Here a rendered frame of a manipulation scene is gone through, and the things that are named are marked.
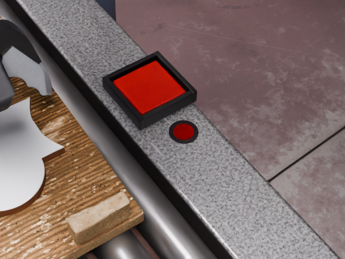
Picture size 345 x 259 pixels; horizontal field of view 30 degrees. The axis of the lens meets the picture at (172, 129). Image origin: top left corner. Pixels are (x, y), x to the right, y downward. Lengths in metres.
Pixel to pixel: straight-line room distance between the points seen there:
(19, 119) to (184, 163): 0.17
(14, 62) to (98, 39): 0.22
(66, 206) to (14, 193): 0.05
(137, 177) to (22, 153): 0.12
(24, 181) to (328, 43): 1.66
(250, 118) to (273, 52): 0.29
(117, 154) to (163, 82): 0.10
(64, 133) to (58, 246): 0.13
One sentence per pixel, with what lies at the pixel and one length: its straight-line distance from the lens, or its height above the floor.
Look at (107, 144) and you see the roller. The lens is 0.67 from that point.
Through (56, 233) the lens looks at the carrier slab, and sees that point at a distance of 0.60.
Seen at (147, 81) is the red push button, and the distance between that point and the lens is 0.72.
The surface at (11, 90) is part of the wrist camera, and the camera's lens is 0.49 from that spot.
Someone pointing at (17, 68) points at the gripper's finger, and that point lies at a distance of 0.59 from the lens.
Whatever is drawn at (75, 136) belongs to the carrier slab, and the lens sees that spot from 0.66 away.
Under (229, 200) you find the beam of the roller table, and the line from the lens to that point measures 0.65.
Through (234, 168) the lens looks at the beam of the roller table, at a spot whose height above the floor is 0.92.
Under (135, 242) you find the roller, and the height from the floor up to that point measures 0.92.
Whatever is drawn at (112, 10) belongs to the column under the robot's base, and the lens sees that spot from 1.43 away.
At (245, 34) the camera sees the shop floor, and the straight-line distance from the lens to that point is 2.15.
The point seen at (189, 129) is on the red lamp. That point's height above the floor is 0.92.
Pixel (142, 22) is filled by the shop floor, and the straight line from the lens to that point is 2.16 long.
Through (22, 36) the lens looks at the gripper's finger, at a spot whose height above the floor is 1.07.
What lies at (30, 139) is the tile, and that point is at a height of 0.95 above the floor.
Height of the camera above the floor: 1.46
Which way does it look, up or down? 52 degrees down
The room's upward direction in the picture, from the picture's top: 3 degrees clockwise
